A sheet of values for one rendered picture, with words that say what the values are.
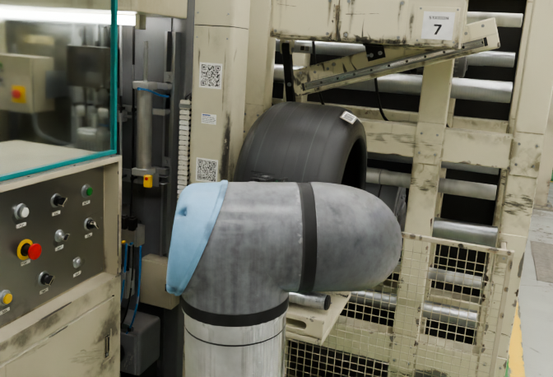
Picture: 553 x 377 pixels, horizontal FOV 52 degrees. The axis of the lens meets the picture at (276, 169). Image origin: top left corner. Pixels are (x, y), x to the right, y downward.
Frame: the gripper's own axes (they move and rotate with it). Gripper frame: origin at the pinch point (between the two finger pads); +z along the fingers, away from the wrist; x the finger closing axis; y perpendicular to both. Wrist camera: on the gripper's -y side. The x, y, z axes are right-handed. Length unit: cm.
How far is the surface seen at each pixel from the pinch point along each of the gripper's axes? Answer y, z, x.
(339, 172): 8.4, 10.2, -11.4
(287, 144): 14.2, 6.7, 2.7
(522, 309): -89, 271, -88
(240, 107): 22.9, 27.1, 26.2
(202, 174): 0.8, 20.8, 34.1
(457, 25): 54, 41, -35
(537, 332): -93, 239, -95
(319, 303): -29.9, 17.0, -8.7
